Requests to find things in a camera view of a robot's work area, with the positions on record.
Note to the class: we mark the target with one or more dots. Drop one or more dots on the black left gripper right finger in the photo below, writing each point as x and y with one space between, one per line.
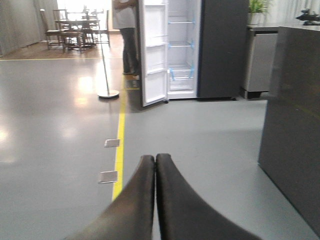
183 214

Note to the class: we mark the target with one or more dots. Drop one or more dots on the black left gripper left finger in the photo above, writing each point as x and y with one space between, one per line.
130 216

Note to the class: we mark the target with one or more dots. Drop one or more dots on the dark grey fridge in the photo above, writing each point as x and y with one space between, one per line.
209 36

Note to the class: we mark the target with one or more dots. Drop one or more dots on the silver floor outlet plate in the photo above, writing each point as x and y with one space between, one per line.
107 177
111 143

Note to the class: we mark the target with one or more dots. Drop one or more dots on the grey stone kitchen counter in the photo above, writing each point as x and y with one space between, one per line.
290 146

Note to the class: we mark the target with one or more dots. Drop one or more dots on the silver floor stand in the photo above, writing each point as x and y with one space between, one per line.
103 90

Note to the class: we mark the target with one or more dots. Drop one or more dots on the clear crisper drawer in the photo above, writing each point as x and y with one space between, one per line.
181 78

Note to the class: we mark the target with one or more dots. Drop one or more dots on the wooden dining chair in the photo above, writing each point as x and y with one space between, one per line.
56 36

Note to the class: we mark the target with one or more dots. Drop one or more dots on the wooden dining table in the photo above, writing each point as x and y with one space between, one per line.
78 34

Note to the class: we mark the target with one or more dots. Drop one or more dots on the standing person in grey jeans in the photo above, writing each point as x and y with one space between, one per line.
124 20

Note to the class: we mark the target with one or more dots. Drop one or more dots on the potted green plant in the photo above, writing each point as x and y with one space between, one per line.
257 9

